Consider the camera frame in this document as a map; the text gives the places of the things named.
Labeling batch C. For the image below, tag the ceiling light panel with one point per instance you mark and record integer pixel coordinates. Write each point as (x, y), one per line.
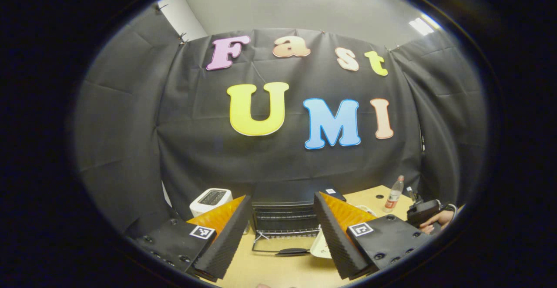
(423, 25)

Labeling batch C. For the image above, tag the black backdrop cloth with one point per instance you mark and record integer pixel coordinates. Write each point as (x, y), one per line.
(196, 157)

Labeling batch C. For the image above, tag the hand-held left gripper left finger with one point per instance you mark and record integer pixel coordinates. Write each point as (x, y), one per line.
(226, 240)

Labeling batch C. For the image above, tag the black electric oven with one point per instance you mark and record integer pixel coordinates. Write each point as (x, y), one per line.
(283, 192)

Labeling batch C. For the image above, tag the cream square plate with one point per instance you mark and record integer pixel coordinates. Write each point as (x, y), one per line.
(321, 246)

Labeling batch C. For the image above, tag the plastic bottle with red label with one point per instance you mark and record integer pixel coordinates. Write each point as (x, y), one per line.
(394, 196)

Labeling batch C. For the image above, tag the white toaster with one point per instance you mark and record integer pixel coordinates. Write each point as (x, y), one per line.
(209, 201)

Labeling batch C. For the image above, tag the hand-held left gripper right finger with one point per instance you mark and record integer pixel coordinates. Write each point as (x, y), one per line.
(333, 236)

